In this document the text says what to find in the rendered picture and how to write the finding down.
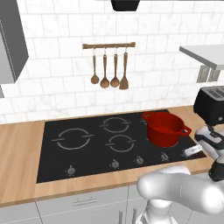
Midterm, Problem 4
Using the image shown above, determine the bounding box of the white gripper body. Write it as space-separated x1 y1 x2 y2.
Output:
185 144 203 158

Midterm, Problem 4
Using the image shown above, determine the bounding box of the red cooking pot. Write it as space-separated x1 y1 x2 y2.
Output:
141 111 193 148

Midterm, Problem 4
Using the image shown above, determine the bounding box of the black toaster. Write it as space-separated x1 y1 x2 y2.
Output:
192 86 224 127

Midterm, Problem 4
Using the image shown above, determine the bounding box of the narrow grey drawer front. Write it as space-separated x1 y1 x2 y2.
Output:
127 185 143 204

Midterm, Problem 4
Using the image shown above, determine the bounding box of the grey cupboard door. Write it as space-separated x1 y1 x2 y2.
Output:
38 203 131 224
128 200 148 224

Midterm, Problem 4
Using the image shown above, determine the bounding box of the wooden spatula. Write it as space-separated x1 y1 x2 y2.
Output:
118 47 130 91

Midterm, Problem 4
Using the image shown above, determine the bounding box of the black glass hob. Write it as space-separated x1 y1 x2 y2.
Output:
35 108 208 185

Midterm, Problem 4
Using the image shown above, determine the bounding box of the large wooden spoon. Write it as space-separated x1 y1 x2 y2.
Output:
100 48 110 89
109 48 121 88

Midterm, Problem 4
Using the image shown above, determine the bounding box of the small wooden spoon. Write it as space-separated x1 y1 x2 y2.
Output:
90 48 101 86

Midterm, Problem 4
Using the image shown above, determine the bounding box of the wide grey drawer front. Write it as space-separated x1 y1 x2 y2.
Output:
34 185 130 219

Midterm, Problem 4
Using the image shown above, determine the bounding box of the black range hood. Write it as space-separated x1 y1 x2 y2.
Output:
110 0 141 12

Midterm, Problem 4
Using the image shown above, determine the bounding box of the grey base cupboard front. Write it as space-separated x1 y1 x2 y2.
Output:
0 201 40 224

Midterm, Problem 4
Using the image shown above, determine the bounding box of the grey wall outlet plate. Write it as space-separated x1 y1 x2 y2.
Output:
207 67 221 83
196 65 210 84

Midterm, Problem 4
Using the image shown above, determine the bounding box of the grey wall shelf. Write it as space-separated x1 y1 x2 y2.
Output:
178 44 224 71

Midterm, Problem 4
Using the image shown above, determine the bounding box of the grey drawer handle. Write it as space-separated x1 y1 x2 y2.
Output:
72 197 98 207

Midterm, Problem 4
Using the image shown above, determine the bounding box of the wooden utensil rail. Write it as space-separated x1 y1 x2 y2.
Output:
81 42 137 50

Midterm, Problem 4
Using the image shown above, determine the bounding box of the grey wall cupboard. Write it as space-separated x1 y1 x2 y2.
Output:
0 0 30 86

